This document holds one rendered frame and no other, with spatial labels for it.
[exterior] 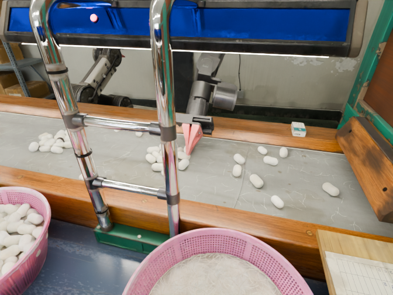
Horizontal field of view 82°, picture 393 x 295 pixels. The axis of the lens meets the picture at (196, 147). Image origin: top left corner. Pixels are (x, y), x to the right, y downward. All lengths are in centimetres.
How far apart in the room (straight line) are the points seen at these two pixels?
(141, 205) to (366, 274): 38
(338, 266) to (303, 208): 15
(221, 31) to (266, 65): 224
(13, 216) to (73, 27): 38
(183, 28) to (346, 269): 44
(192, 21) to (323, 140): 53
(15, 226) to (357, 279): 59
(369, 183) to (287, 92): 225
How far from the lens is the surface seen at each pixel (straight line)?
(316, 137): 77
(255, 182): 54
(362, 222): 57
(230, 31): 39
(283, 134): 75
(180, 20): 41
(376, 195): 53
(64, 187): 58
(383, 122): 68
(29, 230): 56
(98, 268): 53
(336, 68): 279
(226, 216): 45
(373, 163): 57
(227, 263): 43
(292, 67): 266
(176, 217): 40
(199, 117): 58
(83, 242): 58
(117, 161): 66
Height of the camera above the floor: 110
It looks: 32 degrees down
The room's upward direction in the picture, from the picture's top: straight up
